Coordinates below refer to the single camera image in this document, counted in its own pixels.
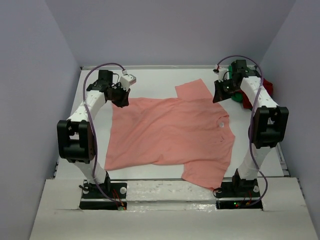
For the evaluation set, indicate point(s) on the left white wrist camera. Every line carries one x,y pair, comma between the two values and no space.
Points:
127,81

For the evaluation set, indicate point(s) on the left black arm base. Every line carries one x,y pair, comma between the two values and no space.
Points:
93,199

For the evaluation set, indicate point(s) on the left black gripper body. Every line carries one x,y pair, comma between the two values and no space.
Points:
116,92

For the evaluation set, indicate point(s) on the white foam front panel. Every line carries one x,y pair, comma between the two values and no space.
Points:
284,217

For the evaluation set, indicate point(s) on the pink t shirt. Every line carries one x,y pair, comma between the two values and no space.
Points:
188,130

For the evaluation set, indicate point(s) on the red t shirt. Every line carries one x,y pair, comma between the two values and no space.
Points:
268,87

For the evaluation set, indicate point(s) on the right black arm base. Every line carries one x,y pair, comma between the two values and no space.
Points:
229,197

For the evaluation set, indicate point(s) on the green t shirt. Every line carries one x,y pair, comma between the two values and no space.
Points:
239,95

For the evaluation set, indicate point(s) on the aluminium back table rail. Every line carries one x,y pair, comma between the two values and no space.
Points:
157,67

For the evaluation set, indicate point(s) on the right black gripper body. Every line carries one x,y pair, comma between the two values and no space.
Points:
233,87

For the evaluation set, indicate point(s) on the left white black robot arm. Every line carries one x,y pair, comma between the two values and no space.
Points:
77,139

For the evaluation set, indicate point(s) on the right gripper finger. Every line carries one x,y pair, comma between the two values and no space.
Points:
219,91
226,95

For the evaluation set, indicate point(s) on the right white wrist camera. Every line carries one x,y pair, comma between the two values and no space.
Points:
222,73

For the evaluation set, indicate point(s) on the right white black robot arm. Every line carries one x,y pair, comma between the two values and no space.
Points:
267,127

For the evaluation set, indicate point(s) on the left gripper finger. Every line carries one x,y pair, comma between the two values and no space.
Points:
125,98
119,102

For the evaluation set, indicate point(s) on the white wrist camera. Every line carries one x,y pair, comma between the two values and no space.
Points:
222,73
127,81

